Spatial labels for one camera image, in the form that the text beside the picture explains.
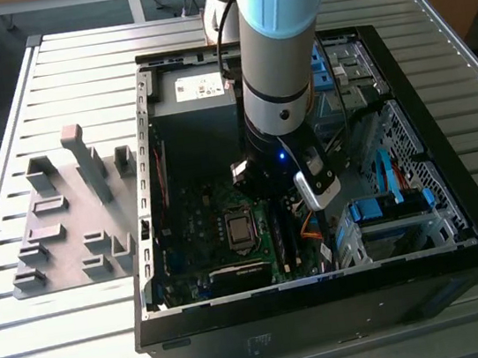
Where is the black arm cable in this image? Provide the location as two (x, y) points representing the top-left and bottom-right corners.
(207, 0), (251, 87)

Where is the silver disk bay bracket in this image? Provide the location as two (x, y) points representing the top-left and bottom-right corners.
(329, 181), (478, 271)

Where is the grey plastic parts rack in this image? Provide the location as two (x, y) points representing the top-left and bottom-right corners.
(0, 116), (154, 303)

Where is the green motherboard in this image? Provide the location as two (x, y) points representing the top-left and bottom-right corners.
(150, 163), (326, 309)

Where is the CPU socket metal cover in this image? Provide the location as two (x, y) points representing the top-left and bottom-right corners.
(222, 205), (259, 256)

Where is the black open PC case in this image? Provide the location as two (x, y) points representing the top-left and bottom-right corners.
(95, 6), (478, 358)

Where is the black graphics card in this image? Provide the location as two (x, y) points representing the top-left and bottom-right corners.
(206, 257), (277, 298)

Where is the blue disk carrier black drive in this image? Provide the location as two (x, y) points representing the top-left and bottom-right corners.
(347, 186), (439, 232)

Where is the red black twisted wire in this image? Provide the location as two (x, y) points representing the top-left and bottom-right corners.
(152, 147), (171, 210)

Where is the blue stepped plastic drive carrier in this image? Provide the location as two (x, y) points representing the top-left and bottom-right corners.
(306, 40), (335, 93)

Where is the grey power supply box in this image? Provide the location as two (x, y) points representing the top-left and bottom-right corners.
(146, 58), (255, 175)

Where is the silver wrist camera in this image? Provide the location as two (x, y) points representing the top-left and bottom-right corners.
(289, 142), (346, 215)

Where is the blue flat data cable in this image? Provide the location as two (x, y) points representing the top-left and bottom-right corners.
(372, 145), (407, 207)

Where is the grey metal drive cage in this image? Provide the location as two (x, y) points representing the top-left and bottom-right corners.
(299, 29), (396, 143)

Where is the orange flat data cable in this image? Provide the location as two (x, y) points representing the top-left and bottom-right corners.
(298, 210), (325, 242)

